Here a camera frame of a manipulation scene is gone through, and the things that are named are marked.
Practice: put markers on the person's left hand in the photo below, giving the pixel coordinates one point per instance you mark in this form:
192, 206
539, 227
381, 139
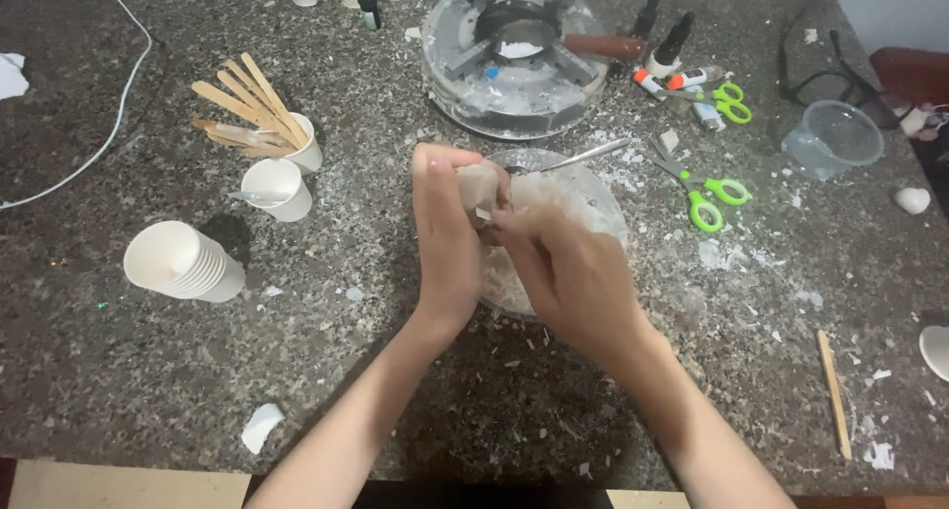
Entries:
445, 249

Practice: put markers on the metal spoon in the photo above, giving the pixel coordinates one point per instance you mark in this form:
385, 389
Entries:
578, 157

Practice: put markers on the white paper cup with spatula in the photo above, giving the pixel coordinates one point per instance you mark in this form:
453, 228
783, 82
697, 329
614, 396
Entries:
278, 186

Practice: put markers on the white dish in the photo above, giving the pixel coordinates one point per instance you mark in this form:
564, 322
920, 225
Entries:
937, 352

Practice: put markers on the single wooden craft stick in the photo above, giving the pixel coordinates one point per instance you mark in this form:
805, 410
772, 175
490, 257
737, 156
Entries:
835, 394

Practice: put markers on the white heart shaped wax piece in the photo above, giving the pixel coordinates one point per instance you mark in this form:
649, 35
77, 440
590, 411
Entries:
912, 200

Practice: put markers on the round grey gas stove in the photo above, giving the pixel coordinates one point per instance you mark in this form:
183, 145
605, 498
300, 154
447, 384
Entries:
511, 94

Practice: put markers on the white paper cup holding sticks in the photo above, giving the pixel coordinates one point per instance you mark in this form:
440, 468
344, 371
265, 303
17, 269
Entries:
310, 153

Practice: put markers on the white tube with orange cap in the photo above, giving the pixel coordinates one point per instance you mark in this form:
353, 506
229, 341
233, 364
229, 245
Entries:
649, 82
693, 77

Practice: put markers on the bunch of wooden craft sticks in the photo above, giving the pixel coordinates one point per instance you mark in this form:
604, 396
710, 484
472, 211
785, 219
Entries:
248, 105

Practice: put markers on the person's left fingers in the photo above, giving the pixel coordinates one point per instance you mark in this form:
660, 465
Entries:
439, 169

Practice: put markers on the stack of white paper cups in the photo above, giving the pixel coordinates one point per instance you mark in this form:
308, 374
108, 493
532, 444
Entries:
182, 261

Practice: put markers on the red brown wooden furniture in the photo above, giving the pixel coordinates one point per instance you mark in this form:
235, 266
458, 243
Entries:
908, 75

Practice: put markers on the white paper scrap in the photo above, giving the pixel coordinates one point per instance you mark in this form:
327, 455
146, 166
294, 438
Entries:
10, 75

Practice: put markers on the clear glass bowl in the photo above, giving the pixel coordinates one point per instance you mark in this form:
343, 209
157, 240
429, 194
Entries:
586, 198

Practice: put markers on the pale wax chunk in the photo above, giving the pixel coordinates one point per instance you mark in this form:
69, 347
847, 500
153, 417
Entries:
478, 184

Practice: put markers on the person's right hand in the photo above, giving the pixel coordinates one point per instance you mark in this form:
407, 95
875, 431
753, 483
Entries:
574, 279

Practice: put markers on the person's right fingers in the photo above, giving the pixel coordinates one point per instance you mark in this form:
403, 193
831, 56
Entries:
519, 226

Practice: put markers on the white wax shard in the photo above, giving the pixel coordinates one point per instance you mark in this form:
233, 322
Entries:
261, 426

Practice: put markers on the white bottle with black dropper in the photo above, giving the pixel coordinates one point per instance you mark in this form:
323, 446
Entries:
667, 53

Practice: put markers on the dark bottle with teal label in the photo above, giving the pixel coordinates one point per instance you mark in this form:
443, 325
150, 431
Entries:
368, 5

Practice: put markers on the heap of white wax flakes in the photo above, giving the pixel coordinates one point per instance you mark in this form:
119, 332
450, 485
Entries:
571, 201

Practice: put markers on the clear plastic cup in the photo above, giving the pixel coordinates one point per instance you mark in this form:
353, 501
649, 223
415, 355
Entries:
834, 138

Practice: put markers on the small white wax block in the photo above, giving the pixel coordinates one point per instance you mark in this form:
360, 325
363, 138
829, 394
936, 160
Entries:
669, 140

